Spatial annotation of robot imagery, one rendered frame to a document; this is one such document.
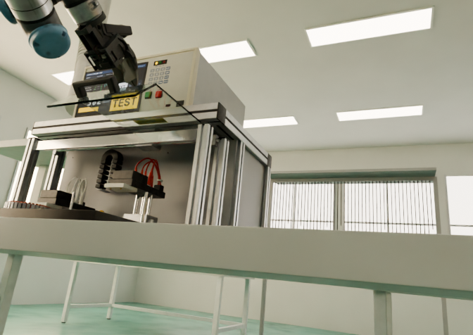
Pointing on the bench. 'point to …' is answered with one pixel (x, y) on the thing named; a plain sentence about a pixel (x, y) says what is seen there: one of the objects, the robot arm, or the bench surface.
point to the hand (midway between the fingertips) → (134, 81)
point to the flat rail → (119, 140)
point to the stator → (24, 205)
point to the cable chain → (108, 167)
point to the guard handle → (96, 84)
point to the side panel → (250, 191)
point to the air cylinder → (140, 217)
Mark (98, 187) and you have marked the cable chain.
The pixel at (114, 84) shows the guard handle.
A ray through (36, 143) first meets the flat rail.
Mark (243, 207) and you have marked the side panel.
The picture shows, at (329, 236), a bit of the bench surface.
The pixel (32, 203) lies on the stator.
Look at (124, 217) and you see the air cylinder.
